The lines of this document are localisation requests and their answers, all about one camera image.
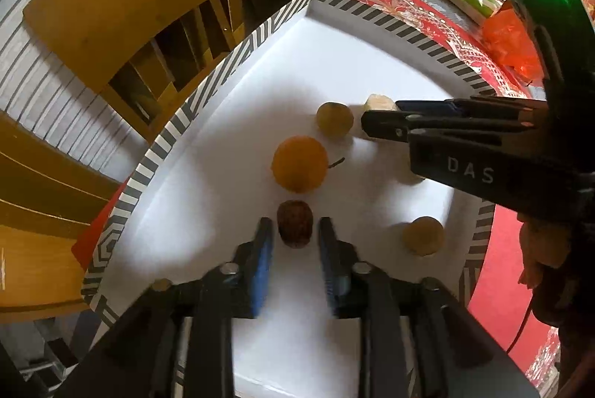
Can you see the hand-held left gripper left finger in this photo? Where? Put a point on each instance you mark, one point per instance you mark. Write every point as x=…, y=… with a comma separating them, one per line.
x=262, y=268

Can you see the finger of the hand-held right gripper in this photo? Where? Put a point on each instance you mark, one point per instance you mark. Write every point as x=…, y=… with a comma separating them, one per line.
x=427, y=105
x=386, y=124

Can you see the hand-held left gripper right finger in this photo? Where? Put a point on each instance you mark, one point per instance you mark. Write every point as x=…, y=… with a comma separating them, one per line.
x=331, y=268

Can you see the pale yellow fruit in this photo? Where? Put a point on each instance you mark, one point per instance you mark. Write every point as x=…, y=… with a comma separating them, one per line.
x=377, y=102

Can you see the dark red wrinkled fruit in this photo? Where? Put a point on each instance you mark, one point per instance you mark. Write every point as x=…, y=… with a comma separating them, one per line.
x=294, y=223

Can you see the white striped-edge box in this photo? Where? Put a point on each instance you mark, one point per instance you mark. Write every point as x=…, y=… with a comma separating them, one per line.
x=372, y=54

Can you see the person's right forearm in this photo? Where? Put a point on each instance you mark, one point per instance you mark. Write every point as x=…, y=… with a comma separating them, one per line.
x=576, y=333

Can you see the person's right hand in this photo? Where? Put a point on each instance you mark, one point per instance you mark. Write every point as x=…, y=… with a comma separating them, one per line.
x=546, y=247

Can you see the small yellow-brown fruit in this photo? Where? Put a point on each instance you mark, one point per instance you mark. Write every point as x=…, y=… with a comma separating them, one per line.
x=422, y=235
x=333, y=119

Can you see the orange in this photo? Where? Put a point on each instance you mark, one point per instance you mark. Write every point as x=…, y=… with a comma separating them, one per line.
x=300, y=163

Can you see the orange plastic bag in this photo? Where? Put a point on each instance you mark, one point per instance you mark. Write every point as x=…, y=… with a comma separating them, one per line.
x=511, y=40

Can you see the red embroidered tablecloth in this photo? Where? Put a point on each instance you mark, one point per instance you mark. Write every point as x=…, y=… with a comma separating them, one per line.
x=502, y=286

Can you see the yellow wooden chair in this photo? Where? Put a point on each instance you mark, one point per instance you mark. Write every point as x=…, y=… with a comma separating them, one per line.
x=37, y=263
x=116, y=7

